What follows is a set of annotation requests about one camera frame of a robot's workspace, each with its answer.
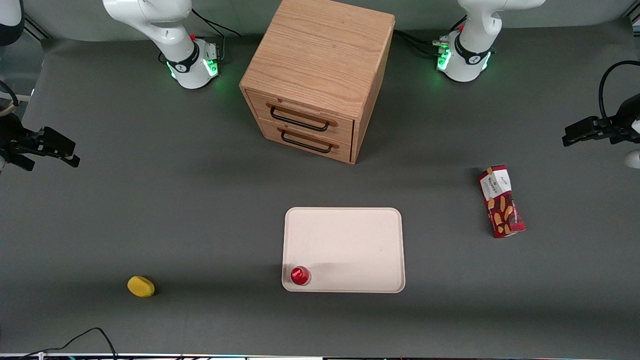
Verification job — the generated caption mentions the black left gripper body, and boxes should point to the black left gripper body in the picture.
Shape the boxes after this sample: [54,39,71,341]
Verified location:
[599,94,640,146]

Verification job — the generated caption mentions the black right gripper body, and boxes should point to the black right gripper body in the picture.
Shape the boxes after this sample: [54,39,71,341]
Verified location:
[0,113,40,172]

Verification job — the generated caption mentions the red cookie box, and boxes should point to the red cookie box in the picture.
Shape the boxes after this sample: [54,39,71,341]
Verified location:
[478,164,527,239]

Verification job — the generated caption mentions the beige rectangular tray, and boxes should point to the beige rectangular tray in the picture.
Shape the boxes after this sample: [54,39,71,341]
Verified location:
[281,207,406,294]

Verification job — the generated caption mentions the yellow lemon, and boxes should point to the yellow lemon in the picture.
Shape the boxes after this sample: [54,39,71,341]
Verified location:
[127,275,156,299]

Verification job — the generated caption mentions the wooden drawer front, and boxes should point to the wooden drawer front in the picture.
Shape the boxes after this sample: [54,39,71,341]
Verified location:
[247,90,356,146]
[257,118,354,164]

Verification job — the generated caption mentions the wooden drawer cabinet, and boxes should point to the wooden drawer cabinet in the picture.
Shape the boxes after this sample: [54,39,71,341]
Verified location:
[239,0,396,165]

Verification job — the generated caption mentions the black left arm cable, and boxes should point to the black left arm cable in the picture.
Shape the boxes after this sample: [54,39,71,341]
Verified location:
[598,60,640,122]

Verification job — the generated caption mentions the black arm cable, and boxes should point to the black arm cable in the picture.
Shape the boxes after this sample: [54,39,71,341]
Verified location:
[0,80,20,108]
[598,60,640,122]

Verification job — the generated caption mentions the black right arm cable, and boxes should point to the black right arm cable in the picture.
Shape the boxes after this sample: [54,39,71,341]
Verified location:
[0,80,20,108]

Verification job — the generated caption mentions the black cable at table edge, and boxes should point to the black cable at table edge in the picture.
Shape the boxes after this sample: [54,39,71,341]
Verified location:
[19,327,119,360]

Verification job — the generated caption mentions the black left base cables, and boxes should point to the black left base cables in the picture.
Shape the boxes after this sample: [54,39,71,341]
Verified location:
[393,15,469,59]

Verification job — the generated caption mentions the black base cables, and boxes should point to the black base cables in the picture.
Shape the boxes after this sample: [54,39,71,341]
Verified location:
[159,8,242,65]
[393,15,469,59]

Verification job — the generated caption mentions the black right base cables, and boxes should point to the black right base cables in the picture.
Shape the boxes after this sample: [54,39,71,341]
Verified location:
[159,8,242,65]

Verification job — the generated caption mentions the black metal drawer handle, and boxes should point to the black metal drawer handle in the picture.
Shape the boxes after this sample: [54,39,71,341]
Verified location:
[280,128,334,154]
[269,105,331,133]

